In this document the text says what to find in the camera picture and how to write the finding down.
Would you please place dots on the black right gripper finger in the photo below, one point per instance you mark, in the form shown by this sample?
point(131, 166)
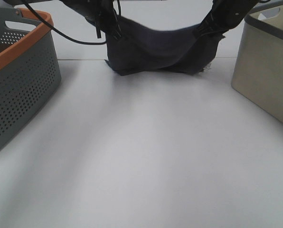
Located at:
point(224, 15)

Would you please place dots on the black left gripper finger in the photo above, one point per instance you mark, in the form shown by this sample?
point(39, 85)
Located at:
point(106, 19)

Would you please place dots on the dark navy towel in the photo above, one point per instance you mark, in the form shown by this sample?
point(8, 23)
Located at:
point(144, 49)

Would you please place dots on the beige bin grey rim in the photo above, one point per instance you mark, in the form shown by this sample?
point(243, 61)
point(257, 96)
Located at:
point(258, 73)

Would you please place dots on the grey perforated basket orange rim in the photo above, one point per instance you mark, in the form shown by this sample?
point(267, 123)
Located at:
point(29, 70)

